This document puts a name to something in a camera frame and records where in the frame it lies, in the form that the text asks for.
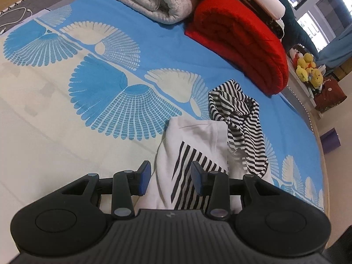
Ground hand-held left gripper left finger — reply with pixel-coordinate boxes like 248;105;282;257
59;161;152;220

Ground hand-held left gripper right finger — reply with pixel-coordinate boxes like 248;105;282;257
191;161;278;220

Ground white garment with striped print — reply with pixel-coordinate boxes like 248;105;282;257
137;117;234;215

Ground blue and cream printed bedsheet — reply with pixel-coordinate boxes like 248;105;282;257
0;0;325;226

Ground white bench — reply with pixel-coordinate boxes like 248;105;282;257
286;55;323;119

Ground purple box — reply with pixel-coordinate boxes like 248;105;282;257
320;128;341;154

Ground red folded blanket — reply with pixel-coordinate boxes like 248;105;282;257
185;0;289;96

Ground yellow plush toy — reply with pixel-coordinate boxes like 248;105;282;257
296;53;314;82
309;69;324;89

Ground dark red bag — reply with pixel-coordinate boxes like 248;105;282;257
313;77;347;113

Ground grey folded quilt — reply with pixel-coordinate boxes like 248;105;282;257
82;0;193;25

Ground dark teal plush toy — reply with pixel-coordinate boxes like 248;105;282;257
278;0;319;58

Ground blue curtain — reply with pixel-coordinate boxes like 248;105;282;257
316;29;352;75

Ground window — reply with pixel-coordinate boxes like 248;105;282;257
283;0;352;53

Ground white charging cable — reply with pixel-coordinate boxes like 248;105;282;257
0;7;32;33

